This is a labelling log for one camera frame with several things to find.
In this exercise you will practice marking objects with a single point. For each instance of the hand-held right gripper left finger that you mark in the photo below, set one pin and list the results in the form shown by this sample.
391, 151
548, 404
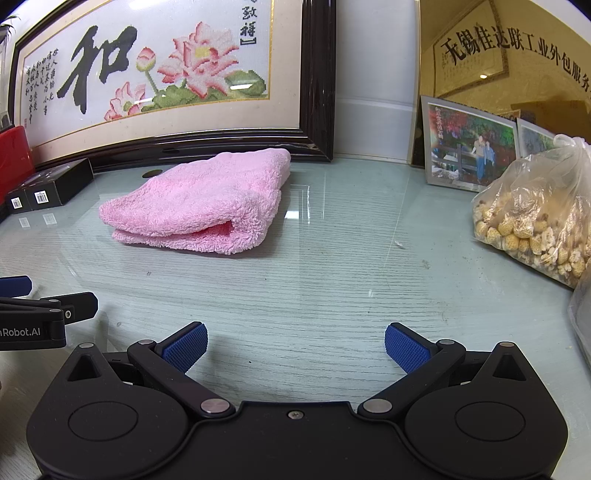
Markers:
187, 348

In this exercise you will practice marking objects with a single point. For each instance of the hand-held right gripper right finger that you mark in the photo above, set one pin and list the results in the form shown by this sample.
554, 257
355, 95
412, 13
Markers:
406, 347

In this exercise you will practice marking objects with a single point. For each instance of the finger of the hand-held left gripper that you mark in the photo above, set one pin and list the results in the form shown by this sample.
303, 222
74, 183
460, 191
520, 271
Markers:
16, 286
78, 307

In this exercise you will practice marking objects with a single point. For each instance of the pink towel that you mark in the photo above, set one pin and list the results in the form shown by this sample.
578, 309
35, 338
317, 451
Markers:
198, 203

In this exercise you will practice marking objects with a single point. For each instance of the black box with white label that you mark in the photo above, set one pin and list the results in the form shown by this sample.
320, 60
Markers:
64, 182
27, 187

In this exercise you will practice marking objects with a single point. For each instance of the red box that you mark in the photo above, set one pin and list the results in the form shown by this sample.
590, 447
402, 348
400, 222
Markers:
14, 161

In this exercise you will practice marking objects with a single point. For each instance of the dark oval table grommet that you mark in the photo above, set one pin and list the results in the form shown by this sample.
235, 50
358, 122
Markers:
153, 174

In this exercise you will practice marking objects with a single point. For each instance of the clear bag of puffed snacks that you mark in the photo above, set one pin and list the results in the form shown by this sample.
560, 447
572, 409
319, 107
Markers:
535, 217

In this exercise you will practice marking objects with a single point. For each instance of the large silver framed photo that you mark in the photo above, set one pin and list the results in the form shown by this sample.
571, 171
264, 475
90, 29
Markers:
471, 147

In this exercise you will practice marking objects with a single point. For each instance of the framed lotus cross-stitch picture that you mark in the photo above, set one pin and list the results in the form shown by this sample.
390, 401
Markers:
184, 124

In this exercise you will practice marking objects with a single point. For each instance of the small silver framed photo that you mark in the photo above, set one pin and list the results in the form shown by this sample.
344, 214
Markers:
535, 141

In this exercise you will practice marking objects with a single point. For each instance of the gold framed plaque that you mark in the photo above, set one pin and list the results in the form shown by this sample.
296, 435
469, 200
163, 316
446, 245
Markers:
508, 60

